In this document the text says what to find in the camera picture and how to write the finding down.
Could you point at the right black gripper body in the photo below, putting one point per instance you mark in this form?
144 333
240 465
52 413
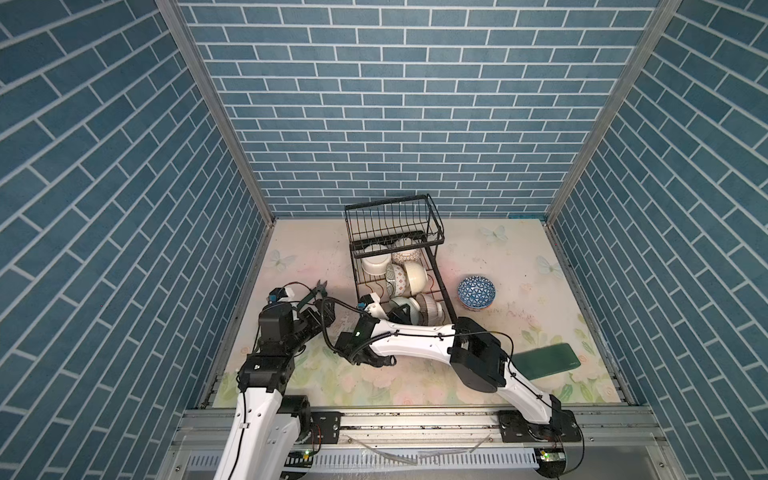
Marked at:
380 365

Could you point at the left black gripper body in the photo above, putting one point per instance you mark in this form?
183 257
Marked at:
305 328

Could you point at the green rimmed striped bowl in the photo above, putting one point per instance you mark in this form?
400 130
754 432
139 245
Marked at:
396 281

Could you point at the plain white ceramic bowl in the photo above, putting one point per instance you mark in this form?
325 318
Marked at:
376 260

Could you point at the blue floral patterned bowl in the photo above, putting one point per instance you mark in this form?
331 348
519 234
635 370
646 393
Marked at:
476 292

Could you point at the brown striped ceramic bowl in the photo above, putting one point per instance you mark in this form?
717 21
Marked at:
432 311

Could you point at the cream ceramic bowl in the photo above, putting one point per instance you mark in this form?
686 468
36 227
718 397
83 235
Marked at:
417 276

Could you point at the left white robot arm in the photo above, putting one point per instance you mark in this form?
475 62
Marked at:
273 433

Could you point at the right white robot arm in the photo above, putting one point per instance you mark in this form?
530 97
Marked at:
476 356

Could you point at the left controller board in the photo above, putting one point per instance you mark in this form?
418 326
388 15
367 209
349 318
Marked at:
298 461

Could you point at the controller board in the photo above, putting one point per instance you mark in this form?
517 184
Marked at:
551 463
298 461

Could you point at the green sponge pad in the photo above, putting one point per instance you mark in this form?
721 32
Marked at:
546 361

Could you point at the right controller board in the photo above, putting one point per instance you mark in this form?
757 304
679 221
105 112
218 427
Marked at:
551 463

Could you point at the green handled pliers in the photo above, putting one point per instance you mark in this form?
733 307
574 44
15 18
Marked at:
317 293

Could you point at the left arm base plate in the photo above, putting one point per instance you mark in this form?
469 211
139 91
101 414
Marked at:
326 427

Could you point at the black wire dish rack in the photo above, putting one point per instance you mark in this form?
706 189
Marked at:
384 221

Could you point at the white cable tie strip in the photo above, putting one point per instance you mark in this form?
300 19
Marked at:
415 458

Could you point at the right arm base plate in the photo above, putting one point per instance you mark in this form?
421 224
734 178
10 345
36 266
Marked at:
514 428

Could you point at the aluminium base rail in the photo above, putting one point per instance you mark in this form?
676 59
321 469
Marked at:
461 427

